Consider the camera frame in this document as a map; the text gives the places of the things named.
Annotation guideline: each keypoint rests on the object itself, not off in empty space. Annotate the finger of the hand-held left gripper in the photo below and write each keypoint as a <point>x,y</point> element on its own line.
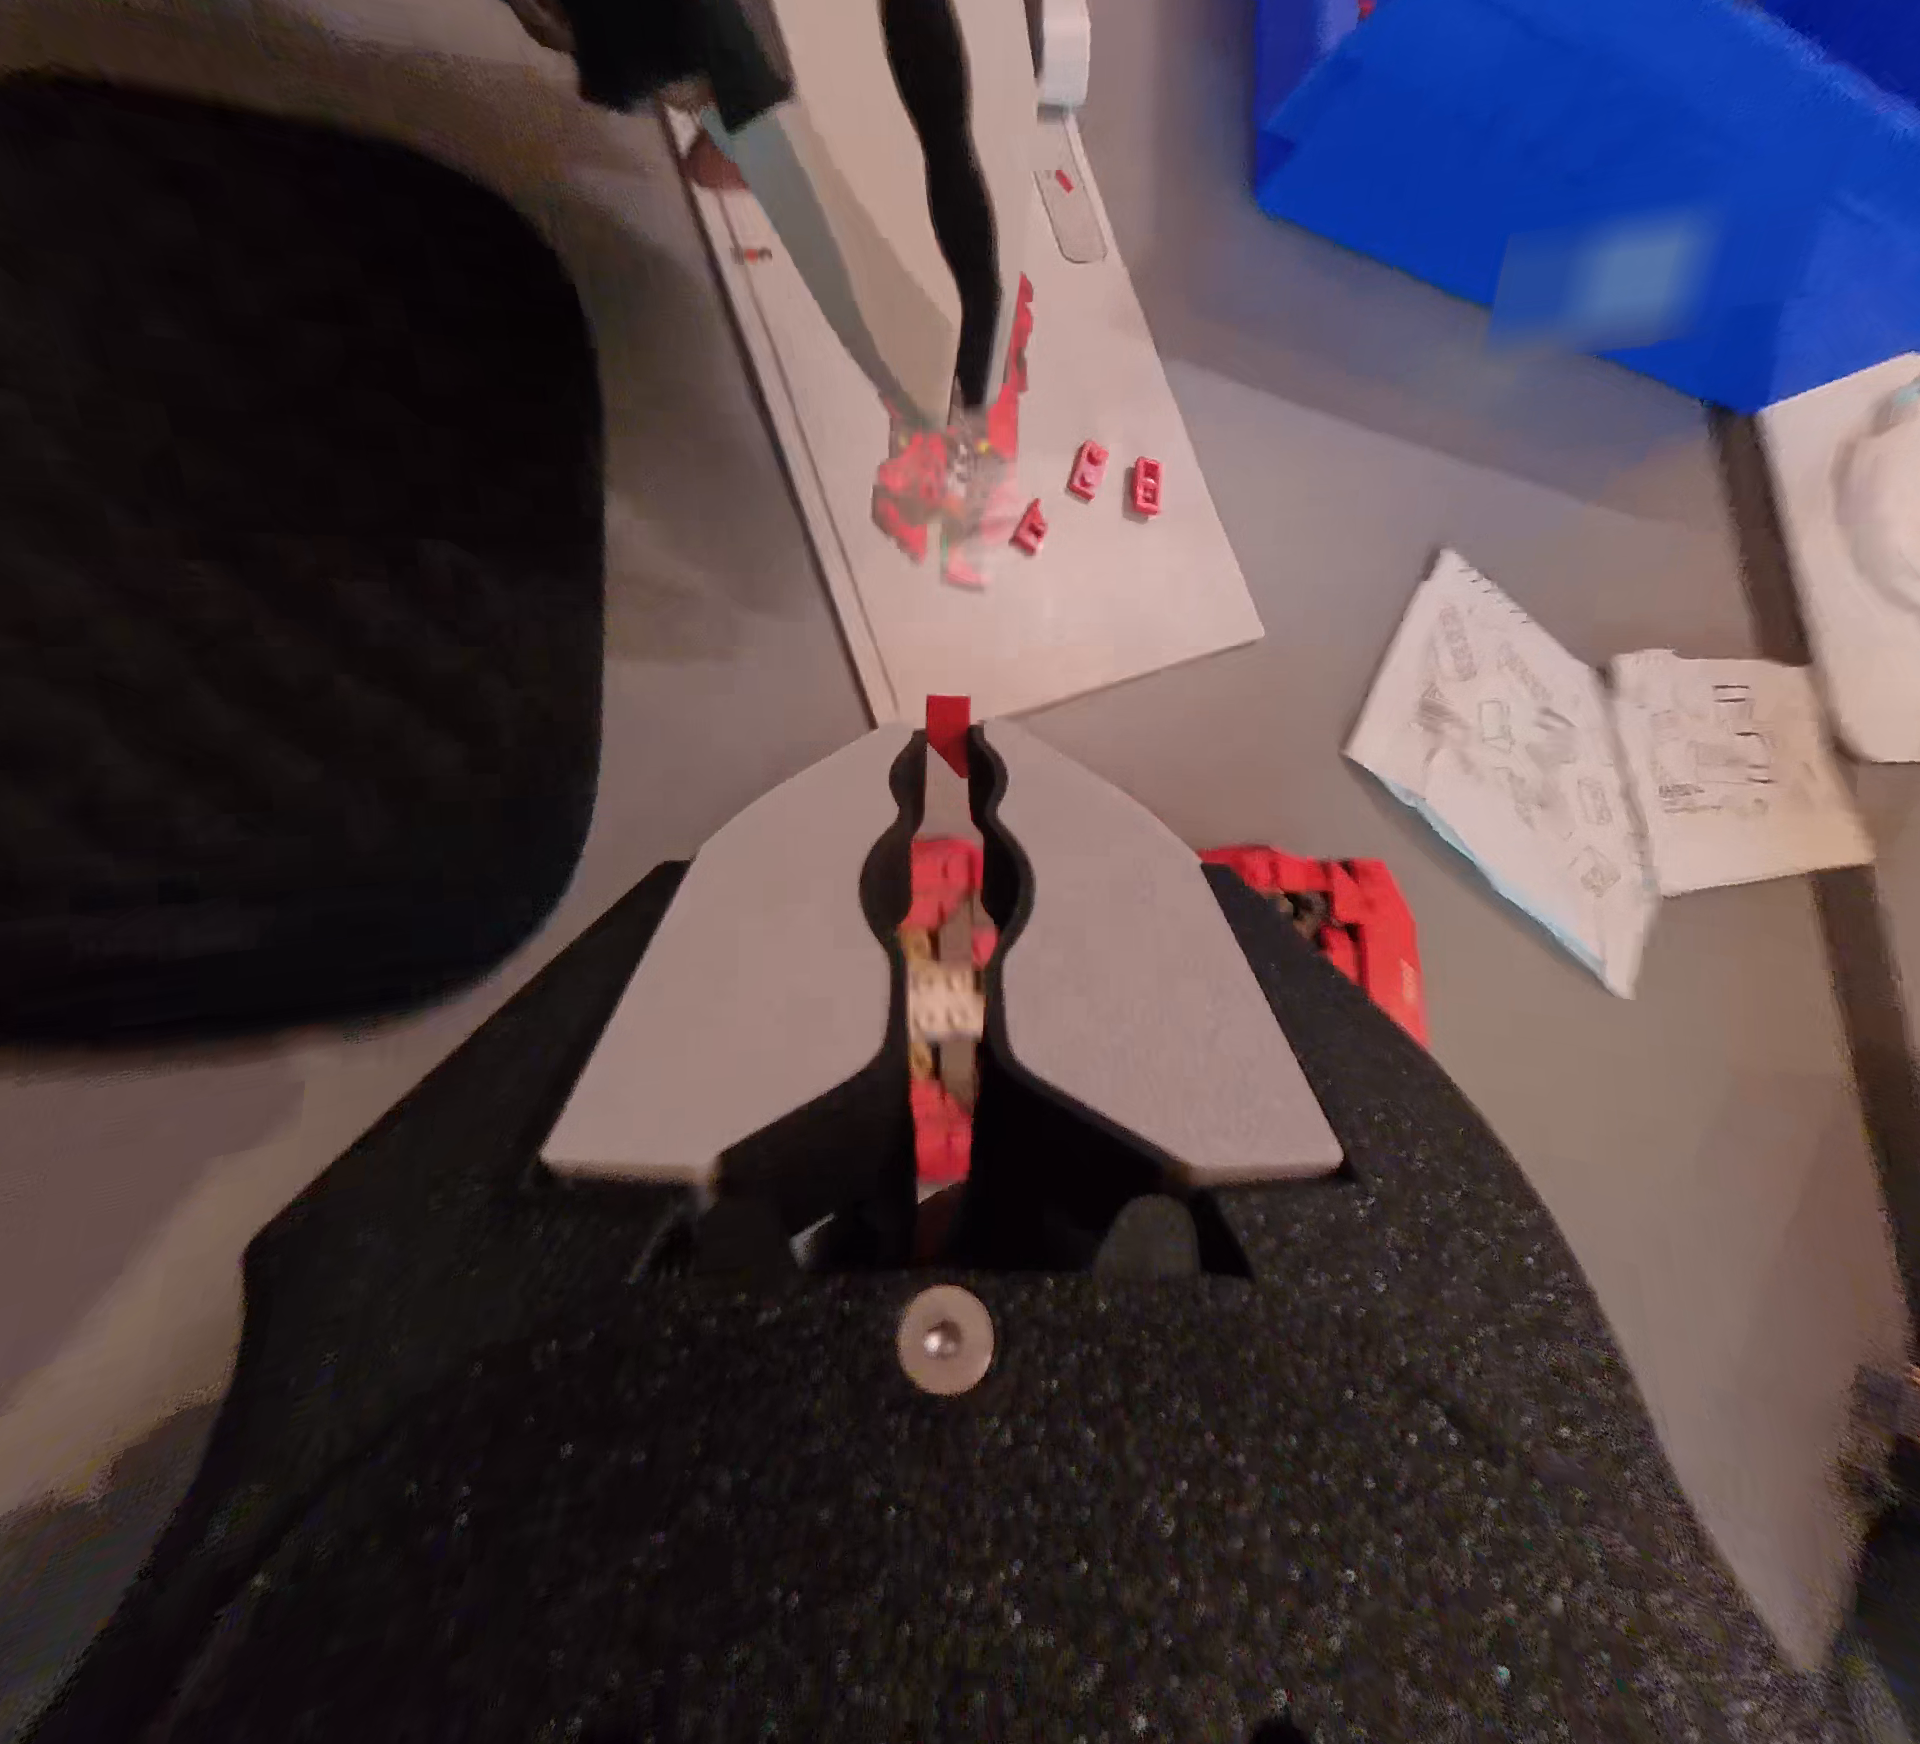
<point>1002,124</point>
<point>840,124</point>

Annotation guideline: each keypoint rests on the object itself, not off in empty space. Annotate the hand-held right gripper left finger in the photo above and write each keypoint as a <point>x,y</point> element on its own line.
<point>750,1011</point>

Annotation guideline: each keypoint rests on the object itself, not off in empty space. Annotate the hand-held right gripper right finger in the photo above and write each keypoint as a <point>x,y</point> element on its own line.
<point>1139,1011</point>

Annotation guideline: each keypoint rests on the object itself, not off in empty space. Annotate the red brick toy car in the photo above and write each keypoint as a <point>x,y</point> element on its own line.
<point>1351,919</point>

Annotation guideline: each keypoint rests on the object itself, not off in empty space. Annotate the red brick piece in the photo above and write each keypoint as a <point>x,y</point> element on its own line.
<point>948,723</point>

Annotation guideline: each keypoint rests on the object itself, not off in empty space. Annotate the red brick car fragment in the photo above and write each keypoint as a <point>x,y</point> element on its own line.
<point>914,492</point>

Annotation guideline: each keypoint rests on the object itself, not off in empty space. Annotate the light grey sorting tray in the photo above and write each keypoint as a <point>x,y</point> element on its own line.
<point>1110,604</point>
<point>1802,546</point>

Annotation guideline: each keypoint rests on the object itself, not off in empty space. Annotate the small red brick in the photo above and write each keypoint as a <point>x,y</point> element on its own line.
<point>1148,488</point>
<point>1033,525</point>
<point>1088,470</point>

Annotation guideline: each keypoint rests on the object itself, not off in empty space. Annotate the printed white paper bag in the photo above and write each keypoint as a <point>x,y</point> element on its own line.
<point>1500,755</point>
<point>1740,786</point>

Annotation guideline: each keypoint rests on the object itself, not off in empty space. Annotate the white round object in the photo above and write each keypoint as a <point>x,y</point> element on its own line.
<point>1892,530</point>

